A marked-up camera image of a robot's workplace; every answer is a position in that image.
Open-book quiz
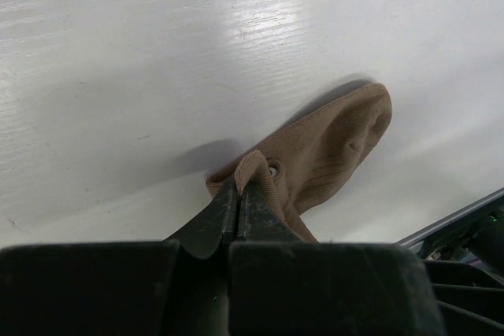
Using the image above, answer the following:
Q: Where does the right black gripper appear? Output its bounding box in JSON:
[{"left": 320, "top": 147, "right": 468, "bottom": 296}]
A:
[{"left": 423, "top": 204, "right": 503, "bottom": 336}]

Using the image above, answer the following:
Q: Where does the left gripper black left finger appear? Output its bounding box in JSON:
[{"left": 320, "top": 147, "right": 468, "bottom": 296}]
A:
[{"left": 163, "top": 179, "right": 239, "bottom": 335}]

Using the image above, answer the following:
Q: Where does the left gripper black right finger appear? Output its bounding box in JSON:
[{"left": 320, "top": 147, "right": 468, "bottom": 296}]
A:
[{"left": 235, "top": 184, "right": 301, "bottom": 242}]

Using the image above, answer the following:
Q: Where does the brown sock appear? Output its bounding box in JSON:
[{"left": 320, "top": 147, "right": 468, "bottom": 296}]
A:
[{"left": 206, "top": 79, "right": 392, "bottom": 242}]

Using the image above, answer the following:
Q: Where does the aluminium rail frame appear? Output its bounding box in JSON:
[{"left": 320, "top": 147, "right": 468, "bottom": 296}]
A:
[{"left": 396, "top": 188, "right": 503, "bottom": 248}]

